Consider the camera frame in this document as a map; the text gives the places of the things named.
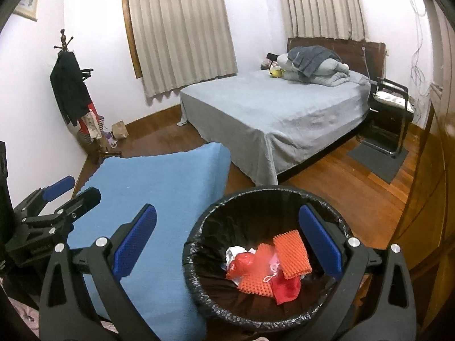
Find red cloth piece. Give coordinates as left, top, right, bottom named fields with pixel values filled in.
left=271, top=273, right=301, bottom=305

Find orange ribbed foam sheet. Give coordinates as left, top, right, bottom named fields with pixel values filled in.
left=237, top=229, right=312, bottom=299

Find white tissue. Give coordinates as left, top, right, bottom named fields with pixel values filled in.
left=225, top=246, right=256, bottom=269

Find red plastic bag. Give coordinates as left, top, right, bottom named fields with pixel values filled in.
left=226, top=253, right=255, bottom=280

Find black lined trash bin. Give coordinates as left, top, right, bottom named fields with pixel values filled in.
left=183, top=186, right=352, bottom=332

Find brown paper bag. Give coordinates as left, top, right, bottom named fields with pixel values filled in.
left=111, top=121, right=129, bottom=140

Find wooden wardrobe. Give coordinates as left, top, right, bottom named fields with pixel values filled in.
left=392, top=2, right=454, bottom=340

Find blue foam mat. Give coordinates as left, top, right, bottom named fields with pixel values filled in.
left=66, top=142, right=233, bottom=341

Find coat rack with clothes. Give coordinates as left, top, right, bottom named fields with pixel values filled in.
left=50, top=29, right=122, bottom=164

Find dark grey floor mat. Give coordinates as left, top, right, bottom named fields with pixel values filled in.
left=347, top=143, right=409, bottom=184

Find bed with grey sheet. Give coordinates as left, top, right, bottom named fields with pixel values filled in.
left=180, top=71, right=370, bottom=186

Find left beige curtain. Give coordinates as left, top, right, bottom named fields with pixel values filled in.
left=123, top=0, right=237, bottom=98

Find beige curtain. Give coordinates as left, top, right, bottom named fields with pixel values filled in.
left=123, top=0, right=237, bottom=98
left=281, top=0, right=367, bottom=41

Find yellow plush toy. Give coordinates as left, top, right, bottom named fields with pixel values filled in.
left=269, top=68, right=285, bottom=78

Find pink plush toy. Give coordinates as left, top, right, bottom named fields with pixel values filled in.
left=261, top=53, right=278, bottom=70

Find dark wooden headboard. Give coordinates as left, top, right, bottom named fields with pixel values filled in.
left=287, top=37, right=386, bottom=78

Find folded grey blankets pile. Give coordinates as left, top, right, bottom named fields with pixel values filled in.
left=277, top=45, right=369, bottom=87

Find right beige curtain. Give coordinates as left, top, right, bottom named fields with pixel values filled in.
left=281, top=0, right=367, bottom=41

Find framed wall picture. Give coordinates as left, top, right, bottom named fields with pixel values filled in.
left=13, top=0, right=39, bottom=22

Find hanging white cables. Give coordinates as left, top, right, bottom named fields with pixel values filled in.
left=405, top=0, right=433, bottom=125

